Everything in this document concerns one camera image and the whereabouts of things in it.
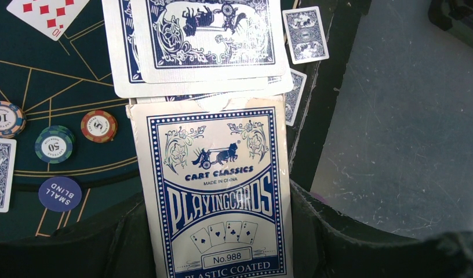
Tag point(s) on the orange chips seat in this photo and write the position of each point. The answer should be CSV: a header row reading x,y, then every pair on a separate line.
x,y
99,126

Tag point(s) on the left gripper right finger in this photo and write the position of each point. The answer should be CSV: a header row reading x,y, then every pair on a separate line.
x,y
327,243

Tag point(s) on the teal chips seat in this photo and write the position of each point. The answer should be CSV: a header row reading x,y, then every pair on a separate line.
x,y
55,144

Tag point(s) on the pink chips seat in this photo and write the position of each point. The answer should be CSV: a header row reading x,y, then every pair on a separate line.
x,y
12,120

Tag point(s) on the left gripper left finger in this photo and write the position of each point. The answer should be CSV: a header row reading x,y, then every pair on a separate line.
x,y
113,243

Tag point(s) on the dealt card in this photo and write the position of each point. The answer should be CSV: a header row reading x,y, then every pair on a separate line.
x,y
293,97
306,36

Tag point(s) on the blue playing card deck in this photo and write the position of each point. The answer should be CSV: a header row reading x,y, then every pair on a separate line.
x,y
213,163

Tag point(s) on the playing card being pulled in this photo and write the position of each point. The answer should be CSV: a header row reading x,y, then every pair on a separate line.
x,y
189,41

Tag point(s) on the dealt card seat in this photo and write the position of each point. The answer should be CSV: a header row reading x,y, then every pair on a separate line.
x,y
7,158

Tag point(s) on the dark green rectangular poker mat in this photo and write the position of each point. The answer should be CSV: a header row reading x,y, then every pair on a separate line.
x,y
28,217

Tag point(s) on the round blue poker mat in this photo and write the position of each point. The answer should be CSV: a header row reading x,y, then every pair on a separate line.
x,y
58,83

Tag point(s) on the purple small blind button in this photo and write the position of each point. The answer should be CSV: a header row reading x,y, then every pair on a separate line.
x,y
60,194

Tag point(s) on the ten of diamonds card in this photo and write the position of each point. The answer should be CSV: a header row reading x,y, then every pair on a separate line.
x,y
50,17

